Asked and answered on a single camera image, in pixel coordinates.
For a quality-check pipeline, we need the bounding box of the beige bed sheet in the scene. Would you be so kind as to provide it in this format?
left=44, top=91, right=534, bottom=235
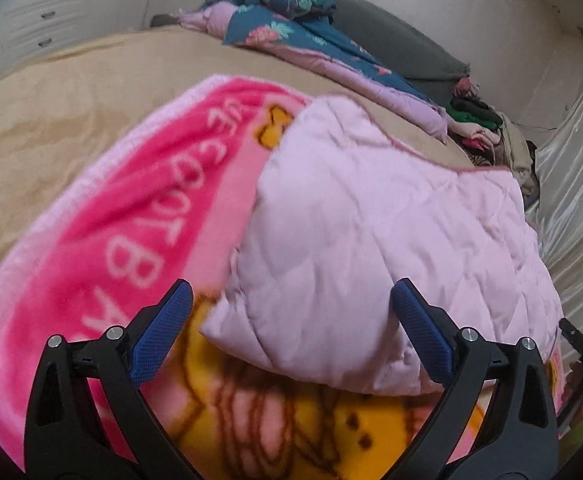
left=0, top=25, right=475, bottom=311

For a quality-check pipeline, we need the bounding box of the pink quilted jacket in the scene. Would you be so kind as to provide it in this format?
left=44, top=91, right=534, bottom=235
left=199, top=94, right=565, bottom=397

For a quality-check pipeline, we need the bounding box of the pink printed blanket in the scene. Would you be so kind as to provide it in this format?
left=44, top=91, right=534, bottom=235
left=0, top=74, right=575, bottom=480

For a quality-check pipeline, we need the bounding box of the teal floral quilt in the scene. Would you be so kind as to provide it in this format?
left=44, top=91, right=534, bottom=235
left=178, top=0, right=451, bottom=144

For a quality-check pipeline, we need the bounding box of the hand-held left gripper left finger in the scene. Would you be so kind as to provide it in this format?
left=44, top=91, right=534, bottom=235
left=23, top=278, right=207, bottom=480

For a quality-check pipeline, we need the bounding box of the white drawer cabinet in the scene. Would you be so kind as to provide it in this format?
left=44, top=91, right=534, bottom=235
left=0, top=0, right=170, bottom=92

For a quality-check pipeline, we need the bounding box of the pile of mixed clothes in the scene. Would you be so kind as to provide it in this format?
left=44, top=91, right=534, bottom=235
left=445, top=76, right=541, bottom=202

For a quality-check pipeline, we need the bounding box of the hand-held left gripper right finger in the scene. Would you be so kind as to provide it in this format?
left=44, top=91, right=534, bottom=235
left=392, top=278, right=560, bottom=480

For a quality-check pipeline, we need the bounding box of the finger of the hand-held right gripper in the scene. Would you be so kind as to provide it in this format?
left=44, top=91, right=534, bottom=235
left=558, top=317, right=583, bottom=423

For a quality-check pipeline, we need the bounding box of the white satin curtain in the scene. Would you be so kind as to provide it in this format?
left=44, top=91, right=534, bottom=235
left=523, top=35, right=583, bottom=323

